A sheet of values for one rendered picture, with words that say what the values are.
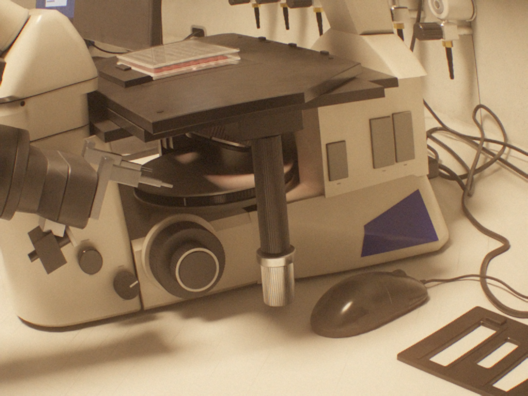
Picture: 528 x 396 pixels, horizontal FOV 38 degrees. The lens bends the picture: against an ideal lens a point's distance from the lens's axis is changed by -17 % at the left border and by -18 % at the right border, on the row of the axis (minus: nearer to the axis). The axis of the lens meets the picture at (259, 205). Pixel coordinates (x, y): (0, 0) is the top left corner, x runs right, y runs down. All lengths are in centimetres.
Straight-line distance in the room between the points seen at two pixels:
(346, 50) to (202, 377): 41
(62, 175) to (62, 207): 2
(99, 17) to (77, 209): 77
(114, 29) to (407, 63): 55
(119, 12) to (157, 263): 58
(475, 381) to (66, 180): 35
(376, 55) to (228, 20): 132
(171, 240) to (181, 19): 180
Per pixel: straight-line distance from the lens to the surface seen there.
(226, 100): 65
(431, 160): 99
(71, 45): 72
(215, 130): 83
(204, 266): 75
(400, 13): 138
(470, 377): 64
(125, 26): 122
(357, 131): 84
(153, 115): 63
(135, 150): 129
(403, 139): 87
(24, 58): 71
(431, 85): 145
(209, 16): 230
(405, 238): 85
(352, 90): 70
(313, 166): 84
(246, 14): 208
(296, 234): 82
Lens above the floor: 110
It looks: 20 degrees down
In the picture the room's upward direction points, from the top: 5 degrees counter-clockwise
